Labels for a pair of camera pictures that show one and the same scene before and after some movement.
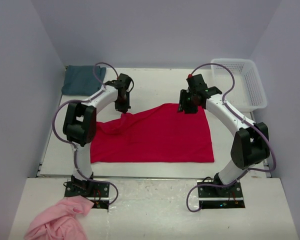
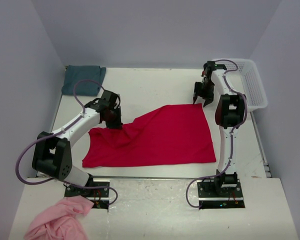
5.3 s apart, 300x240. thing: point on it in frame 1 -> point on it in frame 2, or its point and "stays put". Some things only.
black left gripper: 122,106 -> 114,122
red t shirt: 164,134 stays put
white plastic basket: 248,93 stays put
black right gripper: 186,105 -> 204,90
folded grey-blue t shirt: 80,80 stays put
